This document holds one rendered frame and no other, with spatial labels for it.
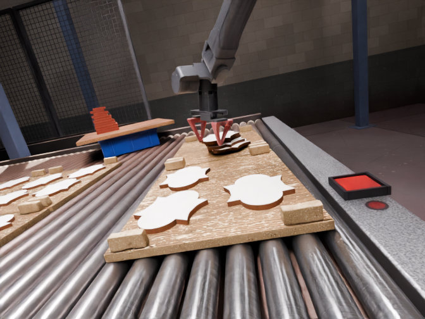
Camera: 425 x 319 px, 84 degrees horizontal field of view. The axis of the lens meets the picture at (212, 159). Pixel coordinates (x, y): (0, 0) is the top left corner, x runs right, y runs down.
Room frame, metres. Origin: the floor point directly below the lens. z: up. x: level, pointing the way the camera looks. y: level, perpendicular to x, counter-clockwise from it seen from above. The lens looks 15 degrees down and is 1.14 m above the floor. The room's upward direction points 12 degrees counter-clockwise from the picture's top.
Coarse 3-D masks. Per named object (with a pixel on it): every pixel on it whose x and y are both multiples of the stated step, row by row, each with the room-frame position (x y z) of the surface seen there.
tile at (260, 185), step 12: (240, 180) 0.48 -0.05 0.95; (252, 180) 0.47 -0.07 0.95; (264, 180) 0.46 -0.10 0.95; (276, 180) 0.44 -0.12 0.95; (228, 192) 0.45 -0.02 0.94; (240, 192) 0.42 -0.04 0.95; (252, 192) 0.41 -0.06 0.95; (264, 192) 0.40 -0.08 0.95; (276, 192) 0.39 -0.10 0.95; (288, 192) 0.39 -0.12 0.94; (228, 204) 0.39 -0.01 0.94; (252, 204) 0.37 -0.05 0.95; (264, 204) 0.36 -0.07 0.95; (276, 204) 0.36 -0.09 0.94
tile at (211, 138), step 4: (220, 132) 0.89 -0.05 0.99; (228, 132) 0.86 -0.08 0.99; (232, 132) 0.84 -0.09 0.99; (236, 132) 0.83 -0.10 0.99; (208, 136) 0.86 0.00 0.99; (212, 136) 0.84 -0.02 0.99; (220, 136) 0.81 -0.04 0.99; (228, 136) 0.78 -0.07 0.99; (232, 136) 0.80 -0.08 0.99; (204, 140) 0.80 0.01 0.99; (208, 140) 0.79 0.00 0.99; (212, 140) 0.77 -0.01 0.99; (228, 140) 0.77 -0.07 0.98
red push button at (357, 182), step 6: (336, 180) 0.43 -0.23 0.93; (342, 180) 0.42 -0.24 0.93; (348, 180) 0.42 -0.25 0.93; (354, 180) 0.41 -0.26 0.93; (360, 180) 0.41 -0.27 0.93; (366, 180) 0.40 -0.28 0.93; (372, 180) 0.40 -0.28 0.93; (342, 186) 0.40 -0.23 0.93; (348, 186) 0.39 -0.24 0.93; (354, 186) 0.39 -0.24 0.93; (360, 186) 0.38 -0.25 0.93; (366, 186) 0.38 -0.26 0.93; (372, 186) 0.38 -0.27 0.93
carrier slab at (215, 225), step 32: (224, 160) 0.70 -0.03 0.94; (256, 160) 0.64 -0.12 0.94; (160, 192) 0.54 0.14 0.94; (224, 192) 0.46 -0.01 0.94; (128, 224) 0.41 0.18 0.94; (192, 224) 0.36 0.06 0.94; (224, 224) 0.34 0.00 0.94; (256, 224) 0.32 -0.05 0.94; (320, 224) 0.29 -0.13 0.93; (128, 256) 0.32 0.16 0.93
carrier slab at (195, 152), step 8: (248, 136) 0.99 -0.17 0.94; (256, 136) 0.95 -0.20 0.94; (184, 144) 1.10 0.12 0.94; (192, 144) 1.06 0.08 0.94; (200, 144) 1.02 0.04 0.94; (184, 152) 0.93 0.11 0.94; (192, 152) 0.90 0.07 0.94; (200, 152) 0.88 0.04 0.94; (208, 152) 0.85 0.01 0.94; (232, 152) 0.78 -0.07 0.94; (240, 152) 0.76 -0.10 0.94; (248, 152) 0.74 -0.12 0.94; (192, 160) 0.78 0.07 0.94; (200, 160) 0.76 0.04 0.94; (208, 160) 0.74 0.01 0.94; (216, 160) 0.73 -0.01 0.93
